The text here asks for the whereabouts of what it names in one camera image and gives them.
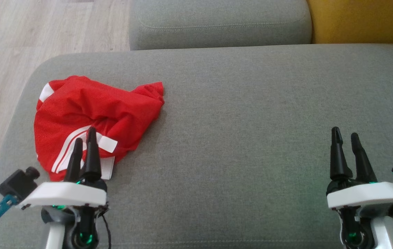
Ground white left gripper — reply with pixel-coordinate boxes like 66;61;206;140
18;127;108;249

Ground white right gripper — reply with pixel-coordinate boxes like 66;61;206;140
326;127;393;249

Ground red basketball jersey white sleeves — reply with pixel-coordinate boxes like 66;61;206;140
34;75;165;182

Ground grey sofa seat cushion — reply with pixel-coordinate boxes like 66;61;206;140
0;43;393;249

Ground yellow cushion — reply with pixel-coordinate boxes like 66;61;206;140
306;0;393;45

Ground grey sofa back cushion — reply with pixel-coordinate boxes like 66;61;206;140
129;0;313;50

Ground thin black left gripper cable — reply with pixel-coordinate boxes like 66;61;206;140
99;212;112;249

